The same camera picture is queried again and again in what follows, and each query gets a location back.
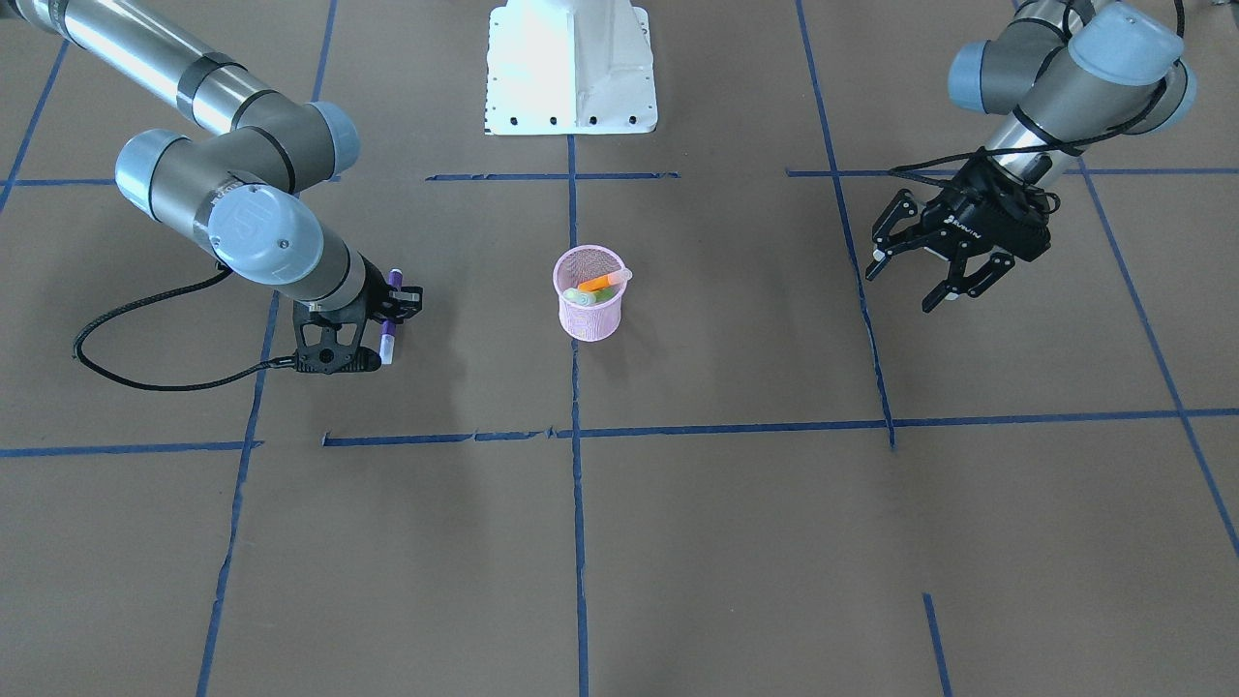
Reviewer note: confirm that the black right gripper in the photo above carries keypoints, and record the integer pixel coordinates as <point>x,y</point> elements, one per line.
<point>379,301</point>

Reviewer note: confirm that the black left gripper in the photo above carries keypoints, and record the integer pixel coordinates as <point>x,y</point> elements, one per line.
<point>976,219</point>

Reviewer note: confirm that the purple highlighter pen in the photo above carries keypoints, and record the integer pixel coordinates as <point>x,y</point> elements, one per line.
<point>388,332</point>

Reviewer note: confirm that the yellow highlighter pen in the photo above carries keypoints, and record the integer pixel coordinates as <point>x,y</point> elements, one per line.
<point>572,296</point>

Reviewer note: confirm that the orange highlighter pen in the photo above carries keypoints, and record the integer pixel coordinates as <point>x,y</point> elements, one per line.
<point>605,281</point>

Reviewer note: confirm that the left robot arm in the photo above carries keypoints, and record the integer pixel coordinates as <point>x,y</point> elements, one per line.
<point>1065,75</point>

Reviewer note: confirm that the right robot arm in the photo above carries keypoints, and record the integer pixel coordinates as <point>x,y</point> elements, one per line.
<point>235,193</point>

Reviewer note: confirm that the pink mesh pen holder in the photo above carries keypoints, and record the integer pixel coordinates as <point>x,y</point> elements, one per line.
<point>588,323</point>

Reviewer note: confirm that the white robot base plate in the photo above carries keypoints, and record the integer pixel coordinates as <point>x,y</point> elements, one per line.
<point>569,67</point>

